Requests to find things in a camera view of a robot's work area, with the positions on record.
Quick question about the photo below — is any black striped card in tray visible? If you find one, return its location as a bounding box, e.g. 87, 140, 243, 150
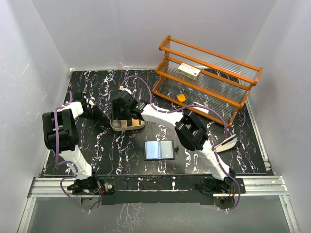
126, 119, 133, 127

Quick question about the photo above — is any small orange yellow block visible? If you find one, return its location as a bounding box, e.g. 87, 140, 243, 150
176, 94, 186, 102

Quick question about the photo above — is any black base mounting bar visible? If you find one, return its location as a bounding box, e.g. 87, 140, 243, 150
99, 174, 220, 205

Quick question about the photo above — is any white red small box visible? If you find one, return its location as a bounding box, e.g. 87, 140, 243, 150
177, 63, 201, 81

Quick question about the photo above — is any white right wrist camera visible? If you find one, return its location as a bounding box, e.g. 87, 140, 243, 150
119, 85, 132, 95

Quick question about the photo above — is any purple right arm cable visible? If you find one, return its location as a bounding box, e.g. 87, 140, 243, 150
119, 75, 241, 211

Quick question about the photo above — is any orange wooden shelf rack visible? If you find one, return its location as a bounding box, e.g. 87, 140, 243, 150
152, 35, 263, 127

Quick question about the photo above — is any black blue card holder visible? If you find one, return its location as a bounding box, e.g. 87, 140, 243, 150
144, 140, 179, 161

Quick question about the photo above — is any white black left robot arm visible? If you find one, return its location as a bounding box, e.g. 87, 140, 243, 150
42, 92, 104, 194

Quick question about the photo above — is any beige oval plastic tray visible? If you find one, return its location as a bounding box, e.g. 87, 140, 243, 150
110, 118, 146, 132

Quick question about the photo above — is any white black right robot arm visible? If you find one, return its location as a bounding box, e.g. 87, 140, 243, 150
111, 91, 236, 193

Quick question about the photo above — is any white black small device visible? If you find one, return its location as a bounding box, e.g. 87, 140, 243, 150
192, 102, 209, 114

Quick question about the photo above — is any stack of credit cards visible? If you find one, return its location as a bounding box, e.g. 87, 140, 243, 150
111, 120, 122, 128

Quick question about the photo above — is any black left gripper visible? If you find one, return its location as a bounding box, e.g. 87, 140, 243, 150
79, 104, 110, 126

